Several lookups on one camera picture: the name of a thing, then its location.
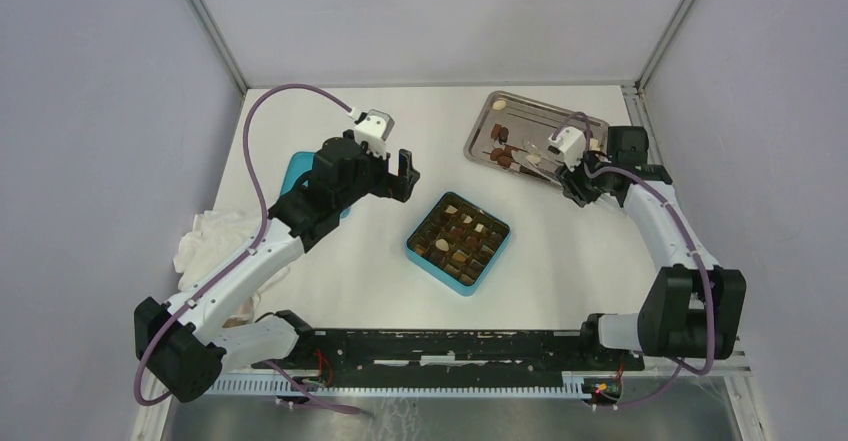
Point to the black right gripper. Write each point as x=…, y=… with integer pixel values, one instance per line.
x=572, y=187

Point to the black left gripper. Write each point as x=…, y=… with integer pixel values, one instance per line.
x=391, y=185

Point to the teal chocolate box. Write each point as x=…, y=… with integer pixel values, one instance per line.
x=458, y=243

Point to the teal box lid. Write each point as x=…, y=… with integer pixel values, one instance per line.
x=298, y=170

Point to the steel serving tongs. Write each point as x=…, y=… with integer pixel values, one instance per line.
x=538, y=162

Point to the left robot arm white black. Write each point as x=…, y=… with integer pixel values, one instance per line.
x=183, y=341

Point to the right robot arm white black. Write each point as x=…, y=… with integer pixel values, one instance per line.
x=693, y=308

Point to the steel tray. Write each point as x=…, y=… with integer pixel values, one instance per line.
x=496, y=139

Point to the white cloth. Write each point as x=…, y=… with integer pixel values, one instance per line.
x=215, y=236

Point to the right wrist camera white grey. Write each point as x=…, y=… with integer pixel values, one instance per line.
x=568, y=146

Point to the wrist camera white grey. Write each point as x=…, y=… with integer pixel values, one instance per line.
x=568, y=146
x=372, y=128

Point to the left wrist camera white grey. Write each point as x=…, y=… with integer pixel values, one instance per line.
x=372, y=128

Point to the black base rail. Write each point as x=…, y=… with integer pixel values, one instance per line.
x=354, y=358

